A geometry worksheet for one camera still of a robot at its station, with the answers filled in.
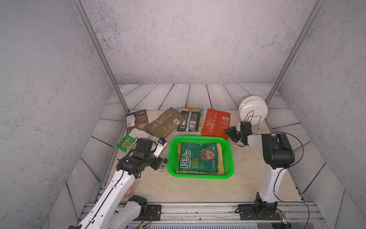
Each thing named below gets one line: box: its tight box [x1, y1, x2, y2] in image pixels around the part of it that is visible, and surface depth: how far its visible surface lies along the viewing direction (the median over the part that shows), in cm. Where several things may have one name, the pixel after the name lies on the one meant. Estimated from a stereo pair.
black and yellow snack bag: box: [176, 107, 204, 133], surface depth 110 cm
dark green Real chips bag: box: [177, 141, 219, 174], surface depth 90 cm
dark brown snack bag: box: [125, 109, 149, 133], surface depth 117 cm
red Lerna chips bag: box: [201, 108, 232, 141], surface depth 113 cm
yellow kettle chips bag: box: [176, 143, 225, 176], surface depth 90 cm
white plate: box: [238, 95, 269, 126], surface depth 104 cm
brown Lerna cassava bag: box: [144, 107, 186, 139], surface depth 110 cm
